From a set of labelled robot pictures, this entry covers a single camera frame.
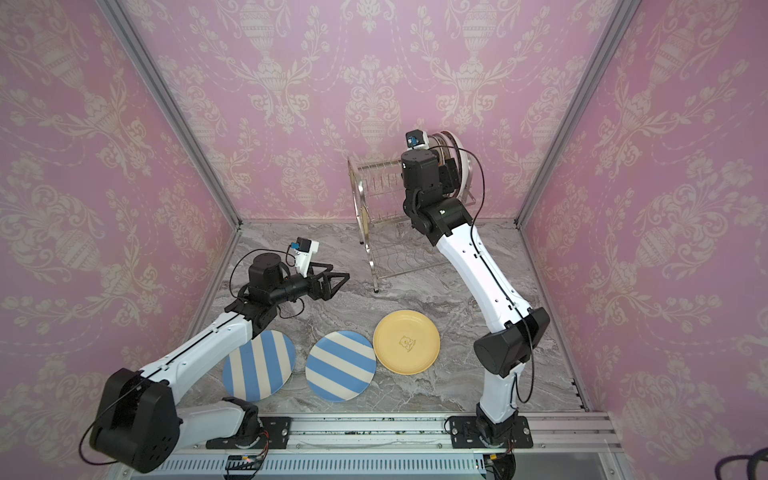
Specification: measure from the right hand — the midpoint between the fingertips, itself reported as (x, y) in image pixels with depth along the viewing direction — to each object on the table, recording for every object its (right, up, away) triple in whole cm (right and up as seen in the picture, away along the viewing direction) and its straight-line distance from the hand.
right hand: (441, 165), depth 71 cm
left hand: (-25, -27, +7) cm, 37 cm away
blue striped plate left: (-49, -54, +15) cm, 74 cm away
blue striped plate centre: (-26, -54, +15) cm, 61 cm away
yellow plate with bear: (-7, -48, +19) cm, 52 cm away
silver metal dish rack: (-12, -17, +43) cm, 48 cm away
